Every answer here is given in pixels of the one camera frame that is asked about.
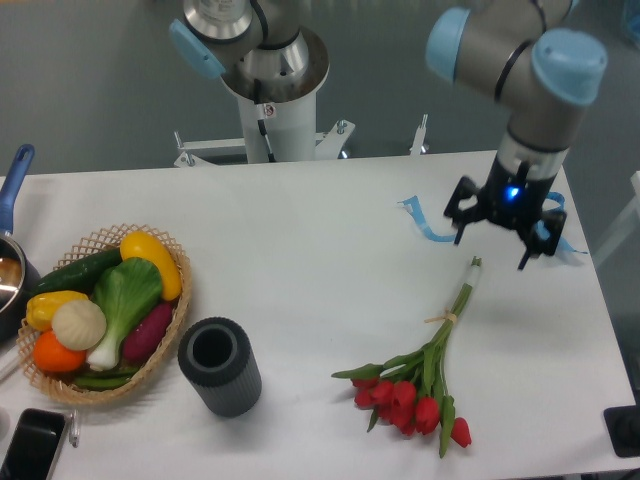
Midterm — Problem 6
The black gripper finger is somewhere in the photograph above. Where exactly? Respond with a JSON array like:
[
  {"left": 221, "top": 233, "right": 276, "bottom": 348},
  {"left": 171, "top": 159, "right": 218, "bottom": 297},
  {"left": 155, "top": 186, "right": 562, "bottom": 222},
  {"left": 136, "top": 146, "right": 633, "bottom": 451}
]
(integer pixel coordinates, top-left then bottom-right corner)
[
  {"left": 443, "top": 176, "right": 488, "bottom": 245},
  {"left": 516, "top": 210, "right": 567, "bottom": 271}
]

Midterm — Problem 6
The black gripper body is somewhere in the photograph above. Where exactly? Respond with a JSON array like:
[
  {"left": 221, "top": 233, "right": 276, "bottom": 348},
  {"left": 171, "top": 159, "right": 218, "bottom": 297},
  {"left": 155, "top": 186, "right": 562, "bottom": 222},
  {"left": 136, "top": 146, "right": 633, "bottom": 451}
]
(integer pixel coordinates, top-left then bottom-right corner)
[{"left": 478, "top": 154, "right": 555, "bottom": 233}]

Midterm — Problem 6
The red tulip bouquet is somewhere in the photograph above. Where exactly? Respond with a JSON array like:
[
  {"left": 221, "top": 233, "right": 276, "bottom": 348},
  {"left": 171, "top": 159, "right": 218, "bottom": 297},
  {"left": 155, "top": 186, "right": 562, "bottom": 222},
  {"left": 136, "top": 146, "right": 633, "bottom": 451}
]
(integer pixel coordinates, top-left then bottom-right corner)
[{"left": 331, "top": 256, "right": 483, "bottom": 458}]

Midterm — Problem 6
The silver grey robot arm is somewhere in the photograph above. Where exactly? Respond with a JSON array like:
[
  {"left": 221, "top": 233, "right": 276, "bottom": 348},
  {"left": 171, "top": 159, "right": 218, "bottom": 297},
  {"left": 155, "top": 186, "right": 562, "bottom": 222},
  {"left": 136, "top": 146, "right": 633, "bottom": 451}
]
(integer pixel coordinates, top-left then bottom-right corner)
[{"left": 169, "top": 1, "right": 607, "bottom": 259}]

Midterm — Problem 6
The tangled blue ribbon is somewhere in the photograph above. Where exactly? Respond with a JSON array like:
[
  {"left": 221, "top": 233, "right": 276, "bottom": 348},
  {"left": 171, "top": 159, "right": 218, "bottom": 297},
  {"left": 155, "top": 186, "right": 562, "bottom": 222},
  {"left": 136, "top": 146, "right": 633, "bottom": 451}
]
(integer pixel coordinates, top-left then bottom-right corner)
[{"left": 535, "top": 191, "right": 588, "bottom": 254}]

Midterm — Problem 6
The curved blue ribbon strip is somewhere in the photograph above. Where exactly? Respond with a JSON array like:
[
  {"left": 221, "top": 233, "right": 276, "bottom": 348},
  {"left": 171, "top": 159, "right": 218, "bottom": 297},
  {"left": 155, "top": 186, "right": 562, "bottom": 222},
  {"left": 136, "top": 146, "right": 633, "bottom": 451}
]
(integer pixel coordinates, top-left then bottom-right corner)
[{"left": 399, "top": 195, "right": 455, "bottom": 243}]

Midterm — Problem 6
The black device at table edge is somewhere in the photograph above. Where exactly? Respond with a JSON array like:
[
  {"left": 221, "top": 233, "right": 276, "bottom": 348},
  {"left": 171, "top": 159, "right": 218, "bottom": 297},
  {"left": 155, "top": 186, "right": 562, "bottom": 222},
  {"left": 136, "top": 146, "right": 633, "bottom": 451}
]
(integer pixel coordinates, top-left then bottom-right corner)
[{"left": 603, "top": 405, "right": 639, "bottom": 458}]

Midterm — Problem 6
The dark grey ribbed vase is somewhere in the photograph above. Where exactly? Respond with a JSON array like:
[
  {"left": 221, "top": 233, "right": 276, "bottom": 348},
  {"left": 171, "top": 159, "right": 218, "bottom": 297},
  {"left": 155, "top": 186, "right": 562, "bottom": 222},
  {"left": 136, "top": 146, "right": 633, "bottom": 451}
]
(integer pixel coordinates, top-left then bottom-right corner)
[{"left": 178, "top": 317, "right": 262, "bottom": 418}]

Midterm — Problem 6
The yellow squash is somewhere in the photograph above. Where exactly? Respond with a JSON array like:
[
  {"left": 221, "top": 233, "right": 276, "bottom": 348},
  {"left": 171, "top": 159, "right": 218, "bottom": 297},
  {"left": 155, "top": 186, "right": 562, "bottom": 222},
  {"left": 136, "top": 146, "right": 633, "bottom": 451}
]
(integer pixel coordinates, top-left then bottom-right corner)
[{"left": 119, "top": 230, "right": 182, "bottom": 301}]

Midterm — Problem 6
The purple sweet potato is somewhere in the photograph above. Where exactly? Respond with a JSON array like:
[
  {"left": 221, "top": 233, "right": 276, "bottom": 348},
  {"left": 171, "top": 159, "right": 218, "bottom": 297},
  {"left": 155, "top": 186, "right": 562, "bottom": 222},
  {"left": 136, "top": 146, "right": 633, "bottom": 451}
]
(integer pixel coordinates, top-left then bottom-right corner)
[{"left": 122, "top": 303, "right": 172, "bottom": 365}]

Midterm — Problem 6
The green bok choy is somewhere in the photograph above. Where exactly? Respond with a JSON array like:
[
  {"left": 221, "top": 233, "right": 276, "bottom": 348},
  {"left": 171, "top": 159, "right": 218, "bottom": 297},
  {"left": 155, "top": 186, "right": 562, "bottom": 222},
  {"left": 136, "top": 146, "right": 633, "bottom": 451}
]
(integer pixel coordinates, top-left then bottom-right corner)
[{"left": 87, "top": 257, "right": 162, "bottom": 371}]

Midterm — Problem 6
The woven wicker basket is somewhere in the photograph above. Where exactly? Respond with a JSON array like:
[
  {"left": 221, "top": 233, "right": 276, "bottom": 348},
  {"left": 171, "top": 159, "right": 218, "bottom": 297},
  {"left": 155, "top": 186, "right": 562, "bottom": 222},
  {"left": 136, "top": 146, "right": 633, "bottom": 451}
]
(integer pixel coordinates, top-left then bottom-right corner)
[{"left": 16, "top": 224, "right": 193, "bottom": 406}]

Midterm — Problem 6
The green cucumber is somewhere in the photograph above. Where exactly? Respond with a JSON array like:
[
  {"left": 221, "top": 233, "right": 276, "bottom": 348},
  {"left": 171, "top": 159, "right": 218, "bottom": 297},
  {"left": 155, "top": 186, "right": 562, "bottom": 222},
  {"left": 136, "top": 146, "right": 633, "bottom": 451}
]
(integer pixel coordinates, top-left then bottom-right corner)
[{"left": 31, "top": 249, "right": 122, "bottom": 296}]

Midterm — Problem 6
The cream steamed bun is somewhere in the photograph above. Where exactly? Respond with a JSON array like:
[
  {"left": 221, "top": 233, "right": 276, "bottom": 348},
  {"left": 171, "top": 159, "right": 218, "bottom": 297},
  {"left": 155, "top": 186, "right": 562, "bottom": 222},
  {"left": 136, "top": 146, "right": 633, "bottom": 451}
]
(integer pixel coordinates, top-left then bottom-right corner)
[{"left": 51, "top": 300, "right": 107, "bottom": 351}]

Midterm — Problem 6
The green pea pod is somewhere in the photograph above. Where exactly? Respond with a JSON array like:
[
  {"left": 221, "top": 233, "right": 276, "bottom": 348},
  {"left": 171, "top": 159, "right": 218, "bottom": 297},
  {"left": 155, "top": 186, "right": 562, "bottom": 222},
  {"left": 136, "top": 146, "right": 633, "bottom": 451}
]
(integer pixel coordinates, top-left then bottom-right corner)
[{"left": 73, "top": 370, "right": 136, "bottom": 391}]

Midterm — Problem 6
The yellow bell pepper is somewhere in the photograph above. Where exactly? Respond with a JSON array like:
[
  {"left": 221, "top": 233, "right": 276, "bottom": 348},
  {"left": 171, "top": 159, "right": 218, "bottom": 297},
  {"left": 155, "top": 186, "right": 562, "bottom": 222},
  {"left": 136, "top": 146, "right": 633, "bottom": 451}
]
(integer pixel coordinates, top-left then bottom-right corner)
[{"left": 25, "top": 290, "right": 89, "bottom": 332}]

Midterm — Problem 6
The orange fruit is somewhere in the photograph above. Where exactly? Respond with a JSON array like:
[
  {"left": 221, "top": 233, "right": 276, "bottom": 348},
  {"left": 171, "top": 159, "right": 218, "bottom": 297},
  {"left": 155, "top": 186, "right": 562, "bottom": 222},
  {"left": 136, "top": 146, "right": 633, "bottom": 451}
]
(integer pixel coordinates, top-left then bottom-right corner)
[{"left": 33, "top": 330, "right": 86, "bottom": 373}]

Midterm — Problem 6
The black smartphone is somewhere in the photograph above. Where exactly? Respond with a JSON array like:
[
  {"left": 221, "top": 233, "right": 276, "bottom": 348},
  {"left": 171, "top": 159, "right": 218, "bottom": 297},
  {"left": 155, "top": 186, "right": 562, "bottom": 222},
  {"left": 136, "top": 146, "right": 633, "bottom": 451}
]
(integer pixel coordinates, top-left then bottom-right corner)
[{"left": 1, "top": 408, "right": 67, "bottom": 480}]

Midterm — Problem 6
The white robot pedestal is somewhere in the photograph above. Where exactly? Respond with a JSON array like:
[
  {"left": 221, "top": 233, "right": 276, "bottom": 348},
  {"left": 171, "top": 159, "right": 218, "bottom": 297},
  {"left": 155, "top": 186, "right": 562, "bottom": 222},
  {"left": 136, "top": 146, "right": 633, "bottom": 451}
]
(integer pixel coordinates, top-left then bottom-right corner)
[{"left": 172, "top": 82, "right": 430, "bottom": 169}]

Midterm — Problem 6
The blue handled saucepan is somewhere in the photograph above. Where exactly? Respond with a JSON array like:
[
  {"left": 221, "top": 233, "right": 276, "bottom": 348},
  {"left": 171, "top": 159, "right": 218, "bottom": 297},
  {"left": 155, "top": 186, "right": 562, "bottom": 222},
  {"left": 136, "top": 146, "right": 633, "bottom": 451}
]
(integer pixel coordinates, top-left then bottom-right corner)
[{"left": 1, "top": 144, "right": 40, "bottom": 343}]

